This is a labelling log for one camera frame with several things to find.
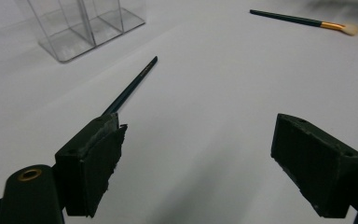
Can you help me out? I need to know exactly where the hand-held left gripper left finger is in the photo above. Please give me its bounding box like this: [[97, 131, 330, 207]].
[[54, 112, 128, 218]]

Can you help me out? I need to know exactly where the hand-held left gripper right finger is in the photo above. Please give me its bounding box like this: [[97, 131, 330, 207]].
[[270, 113, 358, 219]]

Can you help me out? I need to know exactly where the black-handled makeup brush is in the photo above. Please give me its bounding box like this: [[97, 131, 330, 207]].
[[102, 55, 158, 117], [249, 8, 358, 36]]

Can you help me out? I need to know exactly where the clear acrylic organizer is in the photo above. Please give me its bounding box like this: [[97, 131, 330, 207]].
[[13, 0, 146, 63]]

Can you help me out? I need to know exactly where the white board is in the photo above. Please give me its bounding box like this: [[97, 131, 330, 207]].
[[0, 0, 358, 224]]

